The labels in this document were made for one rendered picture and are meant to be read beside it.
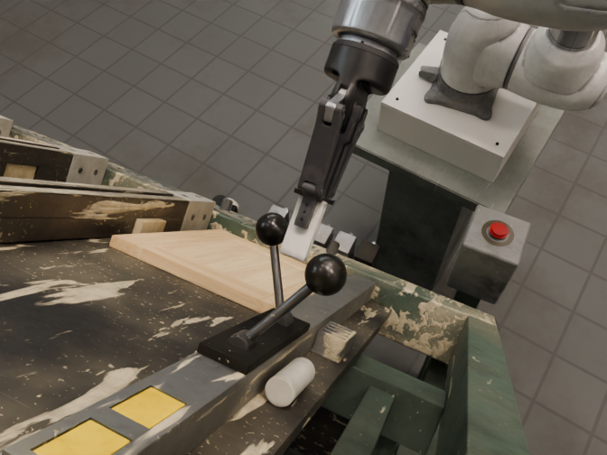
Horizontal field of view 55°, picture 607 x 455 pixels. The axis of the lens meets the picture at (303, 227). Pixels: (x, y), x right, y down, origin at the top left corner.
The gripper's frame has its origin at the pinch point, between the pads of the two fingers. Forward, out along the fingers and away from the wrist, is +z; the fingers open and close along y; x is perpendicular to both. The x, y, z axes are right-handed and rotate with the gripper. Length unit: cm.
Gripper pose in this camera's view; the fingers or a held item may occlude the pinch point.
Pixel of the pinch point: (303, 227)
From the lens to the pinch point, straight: 64.8
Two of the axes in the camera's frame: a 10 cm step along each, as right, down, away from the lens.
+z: -3.4, 9.3, 1.1
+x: -9.0, -3.6, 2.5
